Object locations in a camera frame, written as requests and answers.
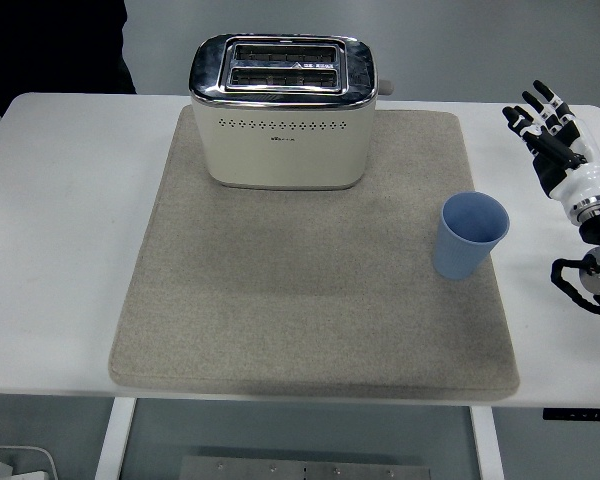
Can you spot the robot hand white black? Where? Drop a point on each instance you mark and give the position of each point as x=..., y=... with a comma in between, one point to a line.
x=577, y=167

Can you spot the blue ribbed cup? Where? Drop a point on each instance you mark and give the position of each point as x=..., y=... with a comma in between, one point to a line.
x=460, y=250

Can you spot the black table control panel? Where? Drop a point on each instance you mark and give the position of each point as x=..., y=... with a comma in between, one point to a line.
x=580, y=414

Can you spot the white table leg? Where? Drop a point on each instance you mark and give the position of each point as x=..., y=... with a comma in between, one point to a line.
x=487, y=445
x=112, y=440

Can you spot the cream toaster with chrome top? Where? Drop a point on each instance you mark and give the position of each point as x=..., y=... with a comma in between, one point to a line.
x=280, y=150

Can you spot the beige fabric mat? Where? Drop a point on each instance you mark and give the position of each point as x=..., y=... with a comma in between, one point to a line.
x=280, y=310

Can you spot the grey metal plate with screws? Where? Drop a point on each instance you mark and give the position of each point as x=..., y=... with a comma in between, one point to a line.
x=305, y=470

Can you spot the person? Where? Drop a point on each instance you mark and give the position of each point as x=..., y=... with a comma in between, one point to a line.
x=55, y=40

